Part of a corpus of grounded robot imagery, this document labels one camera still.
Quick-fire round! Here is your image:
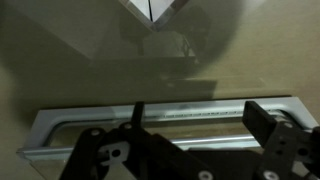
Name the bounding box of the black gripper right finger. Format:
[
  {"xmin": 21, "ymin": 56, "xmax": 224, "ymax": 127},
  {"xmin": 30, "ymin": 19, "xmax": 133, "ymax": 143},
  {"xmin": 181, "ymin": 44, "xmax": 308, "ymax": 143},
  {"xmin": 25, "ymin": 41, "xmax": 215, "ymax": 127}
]
[{"xmin": 242, "ymin": 100, "xmax": 320, "ymax": 180}]

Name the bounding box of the glass toaster oven door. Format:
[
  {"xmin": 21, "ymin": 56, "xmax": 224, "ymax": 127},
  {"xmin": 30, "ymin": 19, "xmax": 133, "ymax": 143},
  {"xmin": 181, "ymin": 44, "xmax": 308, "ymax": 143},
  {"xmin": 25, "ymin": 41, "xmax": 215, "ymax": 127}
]
[{"xmin": 16, "ymin": 95, "xmax": 320, "ymax": 180}]

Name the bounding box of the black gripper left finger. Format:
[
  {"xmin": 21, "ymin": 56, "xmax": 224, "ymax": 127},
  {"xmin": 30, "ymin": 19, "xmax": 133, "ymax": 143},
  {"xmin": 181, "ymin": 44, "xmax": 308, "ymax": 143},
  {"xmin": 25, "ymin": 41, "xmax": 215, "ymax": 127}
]
[{"xmin": 59, "ymin": 101, "xmax": 214, "ymax": 180}]

